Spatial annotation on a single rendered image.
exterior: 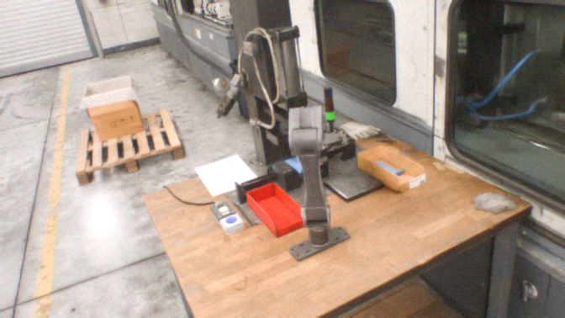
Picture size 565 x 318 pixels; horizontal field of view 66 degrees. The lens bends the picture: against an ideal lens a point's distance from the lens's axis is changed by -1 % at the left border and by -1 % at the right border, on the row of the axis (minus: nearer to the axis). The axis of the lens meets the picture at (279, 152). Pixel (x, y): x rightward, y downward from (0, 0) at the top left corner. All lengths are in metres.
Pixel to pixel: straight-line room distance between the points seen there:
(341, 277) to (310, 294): 0.11
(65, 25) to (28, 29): 0.71
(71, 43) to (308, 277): 9.72
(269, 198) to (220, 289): 0.49
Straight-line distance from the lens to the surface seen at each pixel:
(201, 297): 1.35
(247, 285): 1.34
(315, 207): 1.34
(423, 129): 2.01
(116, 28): 10.71
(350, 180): 1.72
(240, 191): 1.67
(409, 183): 1.68
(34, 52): 10.75
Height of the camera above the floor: 1.79
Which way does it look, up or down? 26 degrees down
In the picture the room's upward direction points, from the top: 9 degrees counter-clockwise
